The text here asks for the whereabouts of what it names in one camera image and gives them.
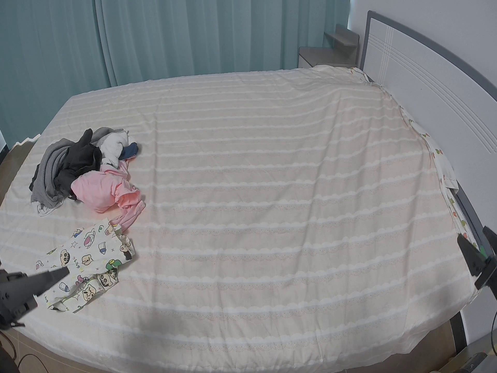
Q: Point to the pile of clothes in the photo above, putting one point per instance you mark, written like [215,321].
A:
[50,169]

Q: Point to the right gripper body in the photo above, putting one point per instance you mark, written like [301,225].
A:
[488,276]

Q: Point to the bed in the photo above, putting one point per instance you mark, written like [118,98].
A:
[271,169]

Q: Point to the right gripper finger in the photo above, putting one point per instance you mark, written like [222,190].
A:
[492,245]
[471,260]

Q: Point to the blue-green curtain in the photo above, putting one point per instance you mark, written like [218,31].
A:
[213,25]
[46,53]

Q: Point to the grey bedside table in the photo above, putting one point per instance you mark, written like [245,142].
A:
[320,54]

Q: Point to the pink garment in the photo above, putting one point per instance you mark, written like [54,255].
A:
[97,190]

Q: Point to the white and wood bedside table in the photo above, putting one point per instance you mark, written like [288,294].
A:
[466,354]

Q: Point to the white printed pyjama top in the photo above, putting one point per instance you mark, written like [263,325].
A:
[89,258]

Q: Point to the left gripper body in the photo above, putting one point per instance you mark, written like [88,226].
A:
[13,293]

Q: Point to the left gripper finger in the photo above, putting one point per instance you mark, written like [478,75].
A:
[40,282]

